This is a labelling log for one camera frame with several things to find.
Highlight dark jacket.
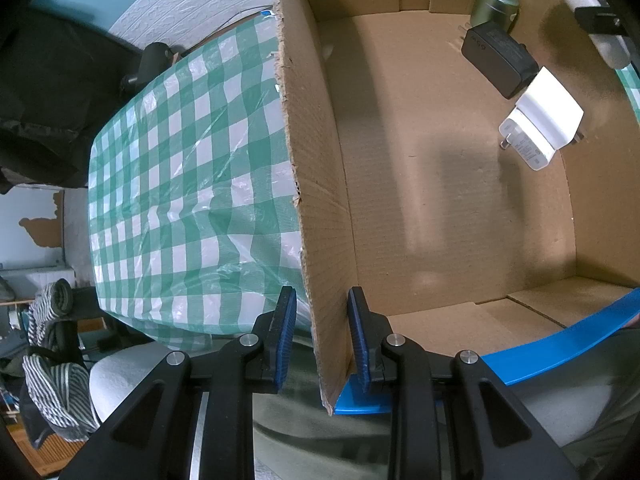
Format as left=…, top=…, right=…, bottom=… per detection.
left=0, top=10, right=146, bottom=195

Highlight green checked tablecloth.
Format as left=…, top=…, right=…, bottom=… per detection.
left=89, top=10, right=640, bottom=353

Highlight white power adapter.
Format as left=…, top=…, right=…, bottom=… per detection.
left=498, top=109, right=557, bottom=172
left=515, top=66, right=586, bottom=150

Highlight black power adapter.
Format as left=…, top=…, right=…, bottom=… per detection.
left=455, top=21, right=541, bottom=101

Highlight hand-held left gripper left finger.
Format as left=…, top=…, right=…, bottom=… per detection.
left=60, top=286, right=298, bottom=480

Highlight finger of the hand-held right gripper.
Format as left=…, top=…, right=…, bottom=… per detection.
left=574, top=5, right=628, bottom=37

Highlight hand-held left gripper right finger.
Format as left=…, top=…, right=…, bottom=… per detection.
left=346, top=286, right=583, bottom=480

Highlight striped cloth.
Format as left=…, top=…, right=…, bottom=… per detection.
left=22, top=280, right=102, bottom=443

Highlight green round tin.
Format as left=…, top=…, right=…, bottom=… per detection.
left=469, top=0, right=521, bottom=31

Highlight cardboard box with blue tape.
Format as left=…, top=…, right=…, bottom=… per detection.
left=274, top=0, right=640, bottom=417

